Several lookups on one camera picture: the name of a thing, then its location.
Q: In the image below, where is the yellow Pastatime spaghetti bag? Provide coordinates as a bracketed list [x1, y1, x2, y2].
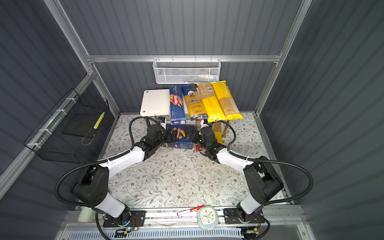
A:
[212, 122, 223, 144]

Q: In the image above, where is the blue rigatoni pasta box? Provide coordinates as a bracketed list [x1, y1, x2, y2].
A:
[163, 124, 195, 150]

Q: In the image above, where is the blue yellow spaghetti bag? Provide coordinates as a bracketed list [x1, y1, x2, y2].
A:
[182, 84, 209, 121]

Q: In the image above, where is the blue spaghetti box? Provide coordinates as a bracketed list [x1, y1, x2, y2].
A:
[169, 85, 186, 125]

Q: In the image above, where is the red spaghetti bag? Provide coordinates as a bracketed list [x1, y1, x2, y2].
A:
[195, 120, 202, 132]

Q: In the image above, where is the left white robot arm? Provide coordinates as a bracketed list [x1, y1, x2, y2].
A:
[55, 117, 178, 227]

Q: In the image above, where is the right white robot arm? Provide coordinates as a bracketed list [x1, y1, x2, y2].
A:
[186, 121, 314, 222]

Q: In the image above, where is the white two-tier shelf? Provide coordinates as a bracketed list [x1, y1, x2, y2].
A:
[140, 89, 230, 145]

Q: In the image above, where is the red white marker pen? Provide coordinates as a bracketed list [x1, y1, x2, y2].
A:
[177, 205, 204, 216]

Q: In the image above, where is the white alarm clock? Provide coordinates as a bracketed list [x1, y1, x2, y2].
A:
[197, 206, 219, 230]

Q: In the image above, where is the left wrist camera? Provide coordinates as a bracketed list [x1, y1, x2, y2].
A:
[158, 117, 166, 124]

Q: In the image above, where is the white wire mesh basket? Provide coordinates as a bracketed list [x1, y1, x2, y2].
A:
[153, 60, 222, 85]

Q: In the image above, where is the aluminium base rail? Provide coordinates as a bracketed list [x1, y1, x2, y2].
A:
[59, 206, 268, 240]

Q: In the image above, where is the black wire basket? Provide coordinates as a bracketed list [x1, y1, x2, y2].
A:
[24, 85, 115, 164]

